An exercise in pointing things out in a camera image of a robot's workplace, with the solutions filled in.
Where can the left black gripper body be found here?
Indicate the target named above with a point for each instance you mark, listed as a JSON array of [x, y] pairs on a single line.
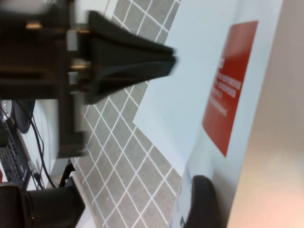
[[35, 59]]

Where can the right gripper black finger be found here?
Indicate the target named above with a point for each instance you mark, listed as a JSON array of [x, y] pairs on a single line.
[[204, 209]]

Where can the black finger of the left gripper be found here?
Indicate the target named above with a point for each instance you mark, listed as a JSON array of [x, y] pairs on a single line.
[[118, 73], [118, 42]]

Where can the white printed book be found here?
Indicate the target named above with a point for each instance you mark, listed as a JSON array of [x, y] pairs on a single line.
[[190, 83]]

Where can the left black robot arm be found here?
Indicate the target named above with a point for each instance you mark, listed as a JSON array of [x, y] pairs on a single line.
[[35, 206]]

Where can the black rounded device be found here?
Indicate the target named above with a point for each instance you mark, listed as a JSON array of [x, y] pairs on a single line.
[[22, 118]]

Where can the grey checked tablecloth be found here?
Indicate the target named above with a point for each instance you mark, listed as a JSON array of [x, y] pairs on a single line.
[[130, 178]]

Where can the black computer keyboard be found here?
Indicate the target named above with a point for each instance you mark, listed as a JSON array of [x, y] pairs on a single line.
[[12, 161]]

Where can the black table clamp bracket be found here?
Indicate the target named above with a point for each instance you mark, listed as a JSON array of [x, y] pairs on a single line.
[[67, 173]]

